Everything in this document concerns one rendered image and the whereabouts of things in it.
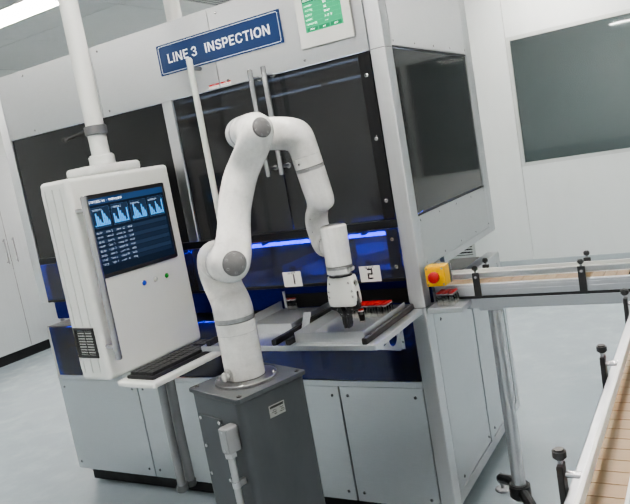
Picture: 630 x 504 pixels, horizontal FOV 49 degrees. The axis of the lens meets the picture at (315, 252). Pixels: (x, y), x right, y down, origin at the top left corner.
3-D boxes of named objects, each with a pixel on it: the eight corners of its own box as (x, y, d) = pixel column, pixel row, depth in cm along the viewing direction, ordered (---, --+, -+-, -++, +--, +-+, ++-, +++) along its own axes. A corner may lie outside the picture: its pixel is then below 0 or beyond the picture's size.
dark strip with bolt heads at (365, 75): (393, 277, 249) (357, 54, 238) (404, 276, 247) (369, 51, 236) (392, 277, 248) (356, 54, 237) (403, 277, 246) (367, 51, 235)
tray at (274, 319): (282, 309, 285) (280, 300, 285) (336, 306, 272) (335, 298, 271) (234, 334, 256) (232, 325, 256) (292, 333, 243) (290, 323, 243)
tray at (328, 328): (342, 313, 258) (340, 305, 258) (406, 311, 245) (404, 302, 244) (295, 342, 230) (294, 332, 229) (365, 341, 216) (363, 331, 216)
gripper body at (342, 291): (359, 268, 219) (364, 302, 220) (331, 269, 224) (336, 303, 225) (349, 273, 212) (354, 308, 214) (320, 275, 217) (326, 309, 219)
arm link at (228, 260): (233, 282, 208) (251, 288, 194) (195, 276, 203) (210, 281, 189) (264, 122, 210) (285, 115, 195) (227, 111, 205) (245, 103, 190)
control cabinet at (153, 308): (172, 338, 302) (135, 161, 291) (204, 338, 291) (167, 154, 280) (77, 380, 261) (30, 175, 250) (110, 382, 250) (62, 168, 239)
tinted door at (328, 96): (295, 229, 266) (267, 76, 258) (397, 218, 244) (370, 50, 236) (294, 230, 266) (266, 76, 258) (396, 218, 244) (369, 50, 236)
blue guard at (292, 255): (48, 300, 345) (40, 265, 343) (405, 277, 247) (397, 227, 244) (48, 300, 345) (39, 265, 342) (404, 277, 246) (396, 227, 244)
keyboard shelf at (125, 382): (187, 347, 291) (186, 341, 290) (237, 348, 275) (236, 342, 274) (103, 386, 254) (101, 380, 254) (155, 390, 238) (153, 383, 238)
